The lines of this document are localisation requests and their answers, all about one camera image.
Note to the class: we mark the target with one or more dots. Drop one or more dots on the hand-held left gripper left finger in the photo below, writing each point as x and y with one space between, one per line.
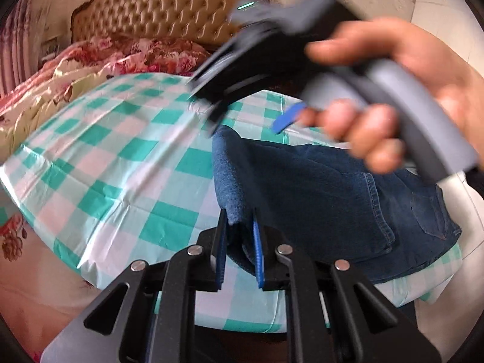
221 249

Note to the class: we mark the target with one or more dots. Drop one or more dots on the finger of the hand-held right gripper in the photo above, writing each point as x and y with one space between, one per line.
218 115
287 118

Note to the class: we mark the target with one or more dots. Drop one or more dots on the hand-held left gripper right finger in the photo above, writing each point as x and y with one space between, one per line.
259 253

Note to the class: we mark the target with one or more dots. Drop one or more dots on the blue denim pants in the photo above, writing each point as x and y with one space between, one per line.
321 196

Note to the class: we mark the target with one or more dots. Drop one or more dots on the person's right hand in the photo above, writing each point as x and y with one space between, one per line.
435 56

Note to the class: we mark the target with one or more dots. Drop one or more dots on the green white checkered cloth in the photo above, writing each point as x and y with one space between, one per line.
113 151

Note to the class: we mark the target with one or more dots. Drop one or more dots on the tufted brown headboard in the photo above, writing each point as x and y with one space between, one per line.
158 11

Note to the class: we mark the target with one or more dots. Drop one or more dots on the red floral blanket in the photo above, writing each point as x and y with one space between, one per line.
113 60

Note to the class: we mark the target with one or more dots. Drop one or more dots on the pink floral bedsheet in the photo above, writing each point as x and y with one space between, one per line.
30 272

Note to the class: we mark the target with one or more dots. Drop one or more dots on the pink curtain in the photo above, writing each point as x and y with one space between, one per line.
19 45

